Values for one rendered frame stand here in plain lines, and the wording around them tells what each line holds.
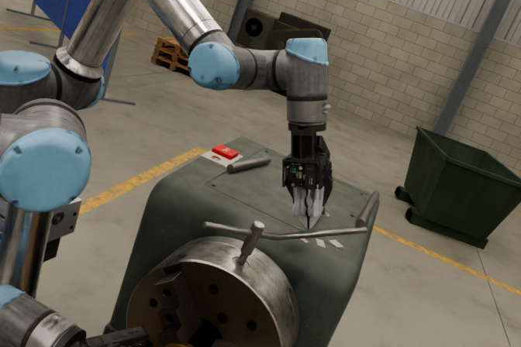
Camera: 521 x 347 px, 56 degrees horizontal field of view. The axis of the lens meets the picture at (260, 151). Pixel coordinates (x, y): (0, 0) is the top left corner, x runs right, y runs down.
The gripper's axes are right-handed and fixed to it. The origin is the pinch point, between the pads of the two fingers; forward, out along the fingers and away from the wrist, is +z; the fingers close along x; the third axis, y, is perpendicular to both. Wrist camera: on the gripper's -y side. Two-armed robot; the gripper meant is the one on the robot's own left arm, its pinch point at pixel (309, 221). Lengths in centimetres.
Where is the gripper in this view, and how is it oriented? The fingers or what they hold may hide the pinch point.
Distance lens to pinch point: 98.9
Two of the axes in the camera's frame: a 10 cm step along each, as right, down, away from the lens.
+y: -3.1, 1.9, -9.3
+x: 9.5, 0.4, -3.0
